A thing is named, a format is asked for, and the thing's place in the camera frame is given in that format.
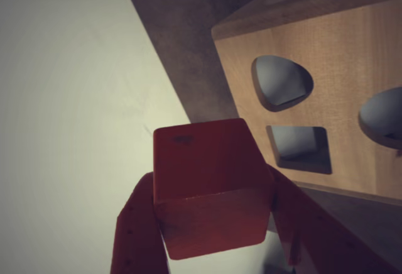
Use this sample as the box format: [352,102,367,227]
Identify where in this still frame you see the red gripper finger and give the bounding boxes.
[109,172,170,274]
[266,165,402,274]

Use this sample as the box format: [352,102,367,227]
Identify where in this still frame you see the wooden shape sorter box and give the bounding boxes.
[210,0,402,207]

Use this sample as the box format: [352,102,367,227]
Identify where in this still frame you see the red wooden cube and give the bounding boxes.
[153,118,274,261]

